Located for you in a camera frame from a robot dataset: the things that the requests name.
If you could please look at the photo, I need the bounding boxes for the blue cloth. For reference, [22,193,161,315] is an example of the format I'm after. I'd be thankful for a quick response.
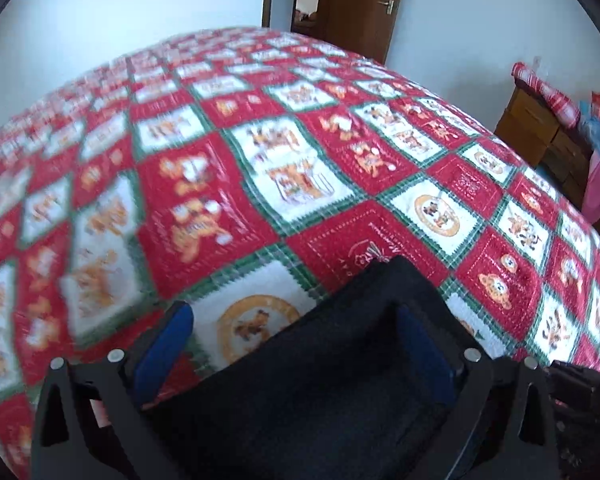
[577,102,600,166]

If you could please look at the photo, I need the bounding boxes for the red printed bed blanket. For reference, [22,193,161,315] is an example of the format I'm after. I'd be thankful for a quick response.
[0,27,600,480]

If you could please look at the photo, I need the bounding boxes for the black pants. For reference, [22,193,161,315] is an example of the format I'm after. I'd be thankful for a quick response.
[145,256,486,480]

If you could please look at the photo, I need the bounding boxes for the red plaid cloth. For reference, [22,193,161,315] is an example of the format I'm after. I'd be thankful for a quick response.
[511,61,581,128]

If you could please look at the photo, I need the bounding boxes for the brown wooden door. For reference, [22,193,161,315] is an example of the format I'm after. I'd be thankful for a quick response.
[320,0,411,63]

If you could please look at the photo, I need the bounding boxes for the wooden cabinet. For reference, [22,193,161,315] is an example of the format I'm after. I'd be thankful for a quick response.
[495,85,596,211]

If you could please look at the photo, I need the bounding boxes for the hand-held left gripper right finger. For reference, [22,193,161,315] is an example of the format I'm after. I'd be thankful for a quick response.
[395,305,561,480]

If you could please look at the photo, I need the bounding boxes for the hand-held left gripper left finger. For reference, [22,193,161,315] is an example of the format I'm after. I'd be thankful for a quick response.
[30,300,196,480]

